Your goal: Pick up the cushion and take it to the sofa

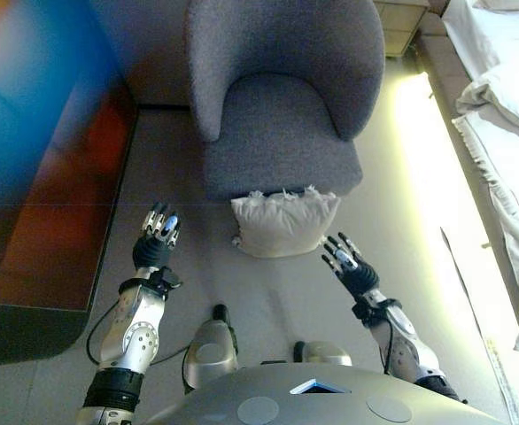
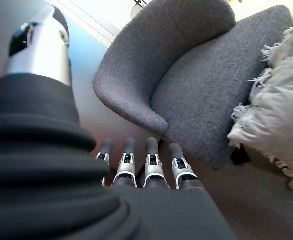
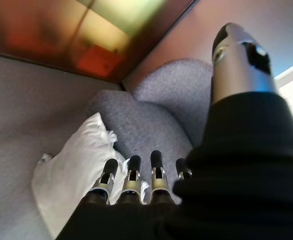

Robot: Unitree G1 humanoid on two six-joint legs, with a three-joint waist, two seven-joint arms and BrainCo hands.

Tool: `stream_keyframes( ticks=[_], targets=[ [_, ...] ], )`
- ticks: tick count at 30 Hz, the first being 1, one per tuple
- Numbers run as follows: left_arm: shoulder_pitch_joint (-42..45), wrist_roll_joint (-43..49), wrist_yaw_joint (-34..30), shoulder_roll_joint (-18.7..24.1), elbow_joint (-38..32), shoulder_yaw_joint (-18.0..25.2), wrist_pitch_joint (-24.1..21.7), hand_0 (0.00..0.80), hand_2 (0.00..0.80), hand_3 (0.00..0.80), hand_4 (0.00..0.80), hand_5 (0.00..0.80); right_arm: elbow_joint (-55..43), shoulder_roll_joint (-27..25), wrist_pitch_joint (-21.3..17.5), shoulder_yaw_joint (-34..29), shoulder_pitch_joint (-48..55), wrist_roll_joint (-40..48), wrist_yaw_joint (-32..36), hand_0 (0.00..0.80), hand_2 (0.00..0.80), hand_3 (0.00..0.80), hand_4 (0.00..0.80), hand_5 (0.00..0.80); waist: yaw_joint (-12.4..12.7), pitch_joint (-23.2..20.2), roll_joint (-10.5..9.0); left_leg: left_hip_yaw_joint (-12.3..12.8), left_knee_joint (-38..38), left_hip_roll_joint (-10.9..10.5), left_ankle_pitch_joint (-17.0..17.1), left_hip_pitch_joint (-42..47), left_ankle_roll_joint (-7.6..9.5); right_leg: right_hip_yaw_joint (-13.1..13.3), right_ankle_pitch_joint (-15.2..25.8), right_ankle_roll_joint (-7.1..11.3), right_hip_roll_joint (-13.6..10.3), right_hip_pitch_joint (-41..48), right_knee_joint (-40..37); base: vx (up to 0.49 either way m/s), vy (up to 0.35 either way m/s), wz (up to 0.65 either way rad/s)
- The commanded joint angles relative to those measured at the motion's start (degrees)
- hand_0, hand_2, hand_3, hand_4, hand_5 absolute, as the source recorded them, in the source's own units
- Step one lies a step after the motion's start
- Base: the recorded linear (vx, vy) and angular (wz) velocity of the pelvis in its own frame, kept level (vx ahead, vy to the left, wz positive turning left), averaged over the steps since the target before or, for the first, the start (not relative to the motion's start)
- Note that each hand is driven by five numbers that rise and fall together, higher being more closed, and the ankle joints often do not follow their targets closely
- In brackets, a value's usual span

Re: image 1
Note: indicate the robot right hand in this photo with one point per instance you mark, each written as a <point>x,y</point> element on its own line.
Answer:
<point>359,276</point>

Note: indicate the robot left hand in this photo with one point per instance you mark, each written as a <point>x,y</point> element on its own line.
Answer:
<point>151,252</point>

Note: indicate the white fringed cushion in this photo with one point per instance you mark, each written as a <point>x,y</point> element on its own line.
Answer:
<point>286,226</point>

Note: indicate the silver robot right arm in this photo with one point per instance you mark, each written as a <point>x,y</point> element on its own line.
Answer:
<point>408,350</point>

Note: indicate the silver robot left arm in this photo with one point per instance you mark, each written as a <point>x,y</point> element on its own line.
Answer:
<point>135,336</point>

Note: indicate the silver robot right leg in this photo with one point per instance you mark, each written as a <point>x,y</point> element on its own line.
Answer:
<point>328,352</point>

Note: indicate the reddish brown wooden cabinet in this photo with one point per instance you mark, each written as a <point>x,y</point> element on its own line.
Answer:
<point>42,186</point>

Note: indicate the beige upholstered bed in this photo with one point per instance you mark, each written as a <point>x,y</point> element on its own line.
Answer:
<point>463,177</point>

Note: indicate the grey fabric armchair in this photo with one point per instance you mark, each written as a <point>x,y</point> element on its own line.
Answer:
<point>281,141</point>

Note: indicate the white fringed blanket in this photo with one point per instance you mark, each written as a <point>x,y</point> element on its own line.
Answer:
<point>516,230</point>

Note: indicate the beige bedside table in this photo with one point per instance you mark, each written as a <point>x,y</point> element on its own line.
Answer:
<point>401,22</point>

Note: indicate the white duvet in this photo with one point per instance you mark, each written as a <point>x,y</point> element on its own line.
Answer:
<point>494,48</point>

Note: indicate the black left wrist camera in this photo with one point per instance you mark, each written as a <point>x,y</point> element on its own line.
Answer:
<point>170,279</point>

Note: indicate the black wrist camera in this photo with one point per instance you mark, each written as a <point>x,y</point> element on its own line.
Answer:
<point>368,310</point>
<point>170,279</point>

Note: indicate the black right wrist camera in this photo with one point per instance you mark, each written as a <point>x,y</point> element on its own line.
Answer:
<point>368,310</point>

